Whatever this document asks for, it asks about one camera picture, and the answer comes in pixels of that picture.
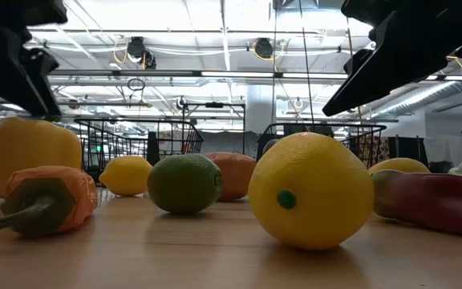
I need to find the long ceiling light bar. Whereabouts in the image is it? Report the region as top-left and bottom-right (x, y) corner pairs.
(48, 68), (462, 81)

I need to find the green lime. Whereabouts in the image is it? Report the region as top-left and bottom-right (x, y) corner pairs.
(147, 153), (224, 215)

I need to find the white hanging cloth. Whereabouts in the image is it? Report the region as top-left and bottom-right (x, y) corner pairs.
(423, 135), (462, 165)

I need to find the yellow lemon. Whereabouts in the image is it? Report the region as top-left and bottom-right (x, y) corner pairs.
(248, 132), (375, 251)
(367, 157), (432, 177)
(98, 155), (154, 197)

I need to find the black metal gantry frame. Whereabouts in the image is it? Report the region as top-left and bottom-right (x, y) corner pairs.
(181, 102), (247, 156)

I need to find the long red pepper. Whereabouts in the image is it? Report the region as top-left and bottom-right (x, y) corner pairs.
(372, 169), (462, 241)

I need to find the black wire basket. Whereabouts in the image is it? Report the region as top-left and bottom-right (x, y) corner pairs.
(257, 122), (387, 169)
(74, 117), (205, 181)

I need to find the yellow bell pepper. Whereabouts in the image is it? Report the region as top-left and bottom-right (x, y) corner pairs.
(0, 116), (83, 200)

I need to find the orange bell pepper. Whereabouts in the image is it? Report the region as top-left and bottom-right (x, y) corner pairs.
(205, 151), (257, 202)

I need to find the black upright panel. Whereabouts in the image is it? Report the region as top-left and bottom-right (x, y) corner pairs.
(389, 136), (428, 165)

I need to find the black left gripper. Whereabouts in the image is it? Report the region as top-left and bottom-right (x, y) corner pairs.
(0, 0), (68, 117)

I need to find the black ceiling cable reel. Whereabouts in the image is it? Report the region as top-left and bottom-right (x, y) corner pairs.
(253, 37), (275, 61)
(126, 35), (158, 70)

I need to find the floral patterned cloth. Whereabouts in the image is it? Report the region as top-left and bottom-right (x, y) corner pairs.
(359, 134), (391, 165)

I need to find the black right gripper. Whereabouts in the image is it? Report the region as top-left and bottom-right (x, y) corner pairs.
(322, 0), (462, 117)

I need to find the orange pepper with green stem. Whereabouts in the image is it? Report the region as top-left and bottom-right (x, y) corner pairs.
(0, 165), (99, 236)

